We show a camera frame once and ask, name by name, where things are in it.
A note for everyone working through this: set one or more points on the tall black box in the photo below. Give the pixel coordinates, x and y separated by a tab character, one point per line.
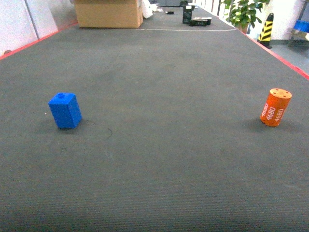
187	13

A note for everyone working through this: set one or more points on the large cardboard box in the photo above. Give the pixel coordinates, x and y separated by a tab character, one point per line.
109	13

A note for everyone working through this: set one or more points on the yellow black traffic cone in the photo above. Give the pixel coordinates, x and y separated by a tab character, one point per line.
265	36

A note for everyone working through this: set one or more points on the blue rectangular plastic part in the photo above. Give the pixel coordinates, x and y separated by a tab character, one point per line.
65	110

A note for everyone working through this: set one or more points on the potted green plant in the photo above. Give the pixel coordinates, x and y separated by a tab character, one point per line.
243	13

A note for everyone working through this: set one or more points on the orange cylindrical cap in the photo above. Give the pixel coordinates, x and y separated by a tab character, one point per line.
275	106

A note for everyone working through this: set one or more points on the flat black box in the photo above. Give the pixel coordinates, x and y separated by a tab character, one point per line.
200	21

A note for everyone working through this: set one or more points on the red conveyor frame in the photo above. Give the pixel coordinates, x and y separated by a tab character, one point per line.
163	54

